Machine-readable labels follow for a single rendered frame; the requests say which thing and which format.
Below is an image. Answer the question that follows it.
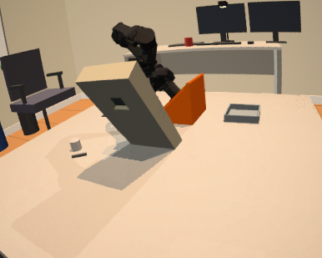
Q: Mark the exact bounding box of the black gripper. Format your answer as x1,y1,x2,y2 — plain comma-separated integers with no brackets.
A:
137,53,174,93

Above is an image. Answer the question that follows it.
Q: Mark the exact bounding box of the beige service panel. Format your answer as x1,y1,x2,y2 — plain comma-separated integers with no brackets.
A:
75,61,183,149

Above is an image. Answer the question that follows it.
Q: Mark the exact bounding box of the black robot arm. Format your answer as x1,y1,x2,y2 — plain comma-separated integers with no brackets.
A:
112,22,180,98

